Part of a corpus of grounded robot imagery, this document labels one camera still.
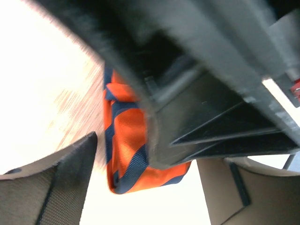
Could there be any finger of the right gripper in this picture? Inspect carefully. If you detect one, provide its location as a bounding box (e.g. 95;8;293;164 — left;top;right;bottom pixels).
146;67;300;169

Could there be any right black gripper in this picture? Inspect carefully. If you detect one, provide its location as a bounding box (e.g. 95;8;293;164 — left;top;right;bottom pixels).
40;0;300;142

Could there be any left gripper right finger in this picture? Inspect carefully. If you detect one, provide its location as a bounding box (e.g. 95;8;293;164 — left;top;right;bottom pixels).
197;157;300;225

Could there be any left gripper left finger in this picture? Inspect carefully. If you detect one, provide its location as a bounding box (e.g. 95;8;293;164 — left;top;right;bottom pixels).
0;132;98;225

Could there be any orange navy striped tie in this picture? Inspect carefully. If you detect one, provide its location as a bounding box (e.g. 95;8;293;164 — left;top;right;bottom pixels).
103;65;190;195

